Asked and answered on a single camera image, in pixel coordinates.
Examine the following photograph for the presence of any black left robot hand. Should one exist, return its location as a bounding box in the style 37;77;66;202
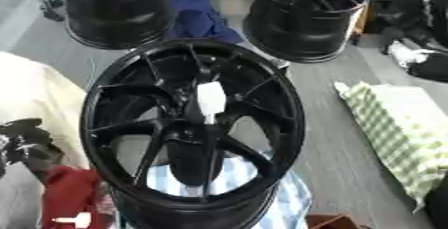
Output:
0;117;67;181

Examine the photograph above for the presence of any large black spoked wheel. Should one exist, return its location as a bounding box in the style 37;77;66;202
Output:
78;38;308;229

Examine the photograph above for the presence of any black wheel rim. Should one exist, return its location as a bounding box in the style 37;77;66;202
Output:
241;0;373;64
40;0;177;51

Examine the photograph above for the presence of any white pin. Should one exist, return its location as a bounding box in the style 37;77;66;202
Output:
194;80;230;125

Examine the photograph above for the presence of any cream cloth cover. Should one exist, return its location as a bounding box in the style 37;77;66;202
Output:
0;51;93;171

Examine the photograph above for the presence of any red cloth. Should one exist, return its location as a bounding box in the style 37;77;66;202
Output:
38;164;118;229

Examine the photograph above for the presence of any blue white striped cloth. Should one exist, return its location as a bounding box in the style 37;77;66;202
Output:
113;148;315;229

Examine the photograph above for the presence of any brown cardboard box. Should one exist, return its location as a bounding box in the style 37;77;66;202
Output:
304;213;364;229

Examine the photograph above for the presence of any green white checked cloth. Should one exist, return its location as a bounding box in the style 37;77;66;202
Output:
332;80;448;213

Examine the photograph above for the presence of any white bag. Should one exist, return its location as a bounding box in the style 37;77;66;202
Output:
386;39;438;70

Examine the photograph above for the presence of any black bag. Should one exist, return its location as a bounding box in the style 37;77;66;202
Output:
372;0;448;51

